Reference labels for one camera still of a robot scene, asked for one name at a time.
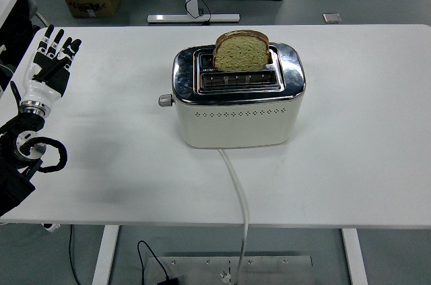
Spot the white side desk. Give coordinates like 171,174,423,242
0,0,18,28

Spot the cream and chrome toaster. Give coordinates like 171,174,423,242
171,41,306,149

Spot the white toaster power cord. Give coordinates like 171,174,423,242
217,148,251,284

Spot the black cable with adapter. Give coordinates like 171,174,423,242
137,240,181,285

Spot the thin black hanging cable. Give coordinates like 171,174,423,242
68,225,81,285

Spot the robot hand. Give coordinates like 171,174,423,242
20,24,83,110

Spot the white table leg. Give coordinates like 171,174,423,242
341,228,370,285
91,225,121,285

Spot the grey floor socket plate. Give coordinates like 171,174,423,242
322,12,343,24

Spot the brown bread slice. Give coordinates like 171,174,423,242
211,30,270,73

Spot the brown cardboard box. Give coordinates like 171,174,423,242
63,0,123,19

